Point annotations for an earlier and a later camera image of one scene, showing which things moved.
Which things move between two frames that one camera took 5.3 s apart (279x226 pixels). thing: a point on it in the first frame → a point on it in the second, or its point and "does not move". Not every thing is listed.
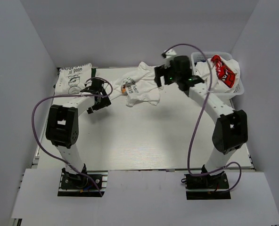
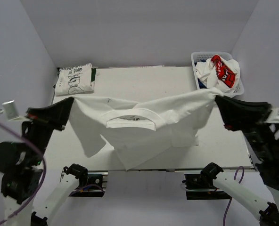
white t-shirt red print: x=225 y=73 does not move
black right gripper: x=160 y=71 → x=237 y=114
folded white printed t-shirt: x=72 y=80 does not move
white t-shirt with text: x=138 y=85 → x=137 y=133
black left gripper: x=104 y=102 → x=58 y=114
